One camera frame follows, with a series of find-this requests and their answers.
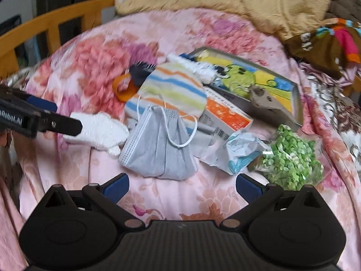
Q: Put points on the pastel striped sock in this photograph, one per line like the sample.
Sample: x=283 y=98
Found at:
x=172 y=87

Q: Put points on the dark striped sock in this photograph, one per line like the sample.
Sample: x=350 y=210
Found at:
x=141 y=72

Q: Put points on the brown colourful striped garment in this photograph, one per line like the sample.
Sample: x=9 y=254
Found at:
x=324 y=48

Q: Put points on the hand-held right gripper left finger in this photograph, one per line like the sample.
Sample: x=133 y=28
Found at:
x=117 y=187

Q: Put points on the crumpled white blue wrapper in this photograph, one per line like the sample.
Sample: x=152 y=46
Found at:
x=242 y=149

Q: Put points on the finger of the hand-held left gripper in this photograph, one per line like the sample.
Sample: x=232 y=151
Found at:
x=62 y=125
x=42 y=104

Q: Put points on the grey beige sock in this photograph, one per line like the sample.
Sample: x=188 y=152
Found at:
x=268 y=103

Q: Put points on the wooden bed rail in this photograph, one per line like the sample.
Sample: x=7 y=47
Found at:
x=70 y=17

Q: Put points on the white knitted sock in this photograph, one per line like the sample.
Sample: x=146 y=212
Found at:
x=101 y=132

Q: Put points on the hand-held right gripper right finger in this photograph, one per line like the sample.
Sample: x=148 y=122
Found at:
x=248 y=187

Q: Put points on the brown quilted jacket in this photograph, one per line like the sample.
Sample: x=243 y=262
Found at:
x=345 y=2

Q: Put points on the cartoon print tin box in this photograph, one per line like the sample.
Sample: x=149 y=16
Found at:
x=270 y=82

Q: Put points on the orange tape roll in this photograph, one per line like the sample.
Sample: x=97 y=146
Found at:
x=124 y=94

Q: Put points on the tan quilt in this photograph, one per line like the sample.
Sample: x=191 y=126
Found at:
x=225 y=0

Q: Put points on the bag of green pieces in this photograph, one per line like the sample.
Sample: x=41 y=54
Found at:
x=293 y=163

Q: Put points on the orange and white medicine box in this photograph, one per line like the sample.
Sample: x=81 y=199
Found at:
x=225 y=115

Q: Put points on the white ribbed cloth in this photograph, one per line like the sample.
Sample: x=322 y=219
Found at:
x=194 y=67

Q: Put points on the grey face mask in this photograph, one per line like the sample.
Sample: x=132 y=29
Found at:
x=158 y=149

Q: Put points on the brown white ornate cloth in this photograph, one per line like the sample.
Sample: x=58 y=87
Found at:
x=332 y=110

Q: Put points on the pink floral blanket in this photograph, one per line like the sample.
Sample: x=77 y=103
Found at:
x=93 y=62

